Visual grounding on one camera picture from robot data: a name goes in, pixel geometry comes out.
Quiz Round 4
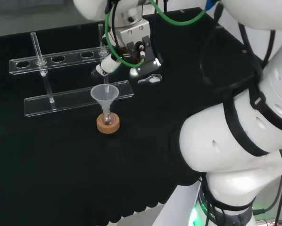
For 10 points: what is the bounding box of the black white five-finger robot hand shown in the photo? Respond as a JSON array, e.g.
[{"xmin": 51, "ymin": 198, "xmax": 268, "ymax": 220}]
[{"xmin": 95, "ymin": 19, "xmax": 156, "ymax": 76}]

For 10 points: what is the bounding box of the clear glass weighing funnel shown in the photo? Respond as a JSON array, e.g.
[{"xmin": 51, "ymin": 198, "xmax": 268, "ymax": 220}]
[{"xmin": 137, "ymin": 73, "xmax": 163, "ymax": 84}]

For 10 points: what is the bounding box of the pale white board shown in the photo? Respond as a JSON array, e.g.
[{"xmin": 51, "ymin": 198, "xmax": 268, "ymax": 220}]
[{"xmin": 152, "ymin": 181, "xmax": 202, "ymax": 226}]

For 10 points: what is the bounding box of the green cable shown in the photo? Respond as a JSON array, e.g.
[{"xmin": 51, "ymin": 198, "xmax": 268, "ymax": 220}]
[{"xmin": 105, "ymin": 0, "xmax": 214, "ymax": 67}]

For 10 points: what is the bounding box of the black bench cloth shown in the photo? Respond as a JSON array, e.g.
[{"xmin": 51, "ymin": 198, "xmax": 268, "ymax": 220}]
[{"xmin": 0, "ymin": 7, "xmax": 262, "ymax": 225}]

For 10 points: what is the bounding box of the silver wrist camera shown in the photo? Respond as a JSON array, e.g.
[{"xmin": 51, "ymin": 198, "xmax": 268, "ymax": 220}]
[{"xmin": 129, "ymin": 57, "xmax": 164, "ymax": 79}]

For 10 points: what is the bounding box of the small round-bottom glass flask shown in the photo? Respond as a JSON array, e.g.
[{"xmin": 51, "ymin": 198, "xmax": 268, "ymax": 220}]
[{"xmin": 101, "ymin": 108, "xmax": 114, "ymax": 126}]

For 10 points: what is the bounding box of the clear acrylic funnel stand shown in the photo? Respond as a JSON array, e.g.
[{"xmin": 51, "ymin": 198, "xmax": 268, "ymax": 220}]
[{"xmin": 8, "ymin": 23, "xmax": 135, "ymax": 118}]

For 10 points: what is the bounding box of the cork flask ring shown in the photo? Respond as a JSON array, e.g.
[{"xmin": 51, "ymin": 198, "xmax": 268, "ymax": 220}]
[{"xmin": 96, "ymin": 113, "xmax": 121, "ymax": 135}]

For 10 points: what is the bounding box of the translucent plastic funnel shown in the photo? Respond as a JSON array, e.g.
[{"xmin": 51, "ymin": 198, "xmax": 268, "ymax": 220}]
[{"xmin": 91, "ymin": 84, "xmax": 118, "ymax": 114}]

